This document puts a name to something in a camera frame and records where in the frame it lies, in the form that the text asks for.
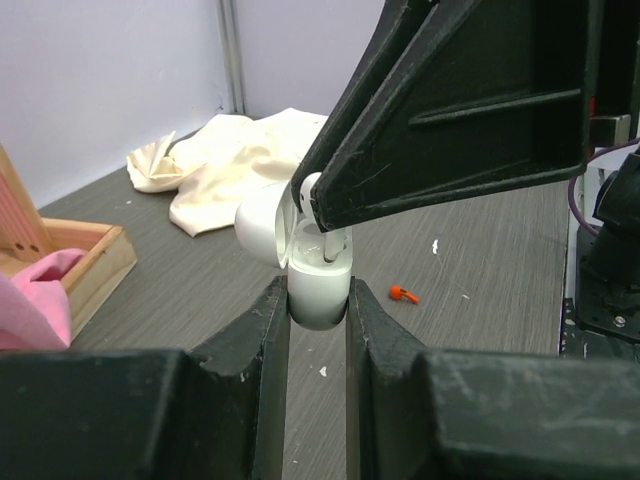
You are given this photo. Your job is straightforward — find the cream satin cloth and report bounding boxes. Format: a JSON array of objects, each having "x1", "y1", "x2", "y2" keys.
[{"x1": 126, "y1": 108, "x2": 327, "y2": 237}]

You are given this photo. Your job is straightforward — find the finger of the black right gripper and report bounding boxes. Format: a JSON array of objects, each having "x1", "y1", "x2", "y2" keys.
[
  {"x1": 290, "y1": 0, "x2": 438, "y2": 200},
  {"x1": 313, "y1": 1, "x2": 600, "y2": 231}
]

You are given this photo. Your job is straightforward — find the white earbud front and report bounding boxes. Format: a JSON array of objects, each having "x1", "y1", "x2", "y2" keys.
[{"x1": 299, "y1": 172, "x2": 345, "y2": 263}]

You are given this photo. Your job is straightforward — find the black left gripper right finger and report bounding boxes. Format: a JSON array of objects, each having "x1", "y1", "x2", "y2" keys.
[{"x1": 346, "y1": 279, "x2": 639, "y2": 479}]

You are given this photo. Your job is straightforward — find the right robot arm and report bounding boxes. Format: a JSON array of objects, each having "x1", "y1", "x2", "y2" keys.
[{"x1": 291, "y1": 1, "x2": 639, "y2": 359}]

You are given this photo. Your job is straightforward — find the white earbud case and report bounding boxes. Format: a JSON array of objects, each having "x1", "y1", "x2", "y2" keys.
[{"x1": 235, "y1": 182, "x2": 353, "y2": 331}]

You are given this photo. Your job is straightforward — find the pink t-shirt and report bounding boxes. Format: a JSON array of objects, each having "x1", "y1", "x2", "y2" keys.
[{"x1": 1, "y1": 248, "x2": 86, "y2": 351}]

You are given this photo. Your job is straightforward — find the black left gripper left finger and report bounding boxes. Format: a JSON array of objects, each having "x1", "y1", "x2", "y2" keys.
[{"x1": 1, "y1": 276, "x2": 290, "y2": 479}]

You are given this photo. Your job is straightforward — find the wooden clothes rack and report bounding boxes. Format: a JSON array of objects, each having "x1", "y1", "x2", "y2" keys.
[{"x1": 1, "y1": 155, "x2": 137, "y2": 351}]

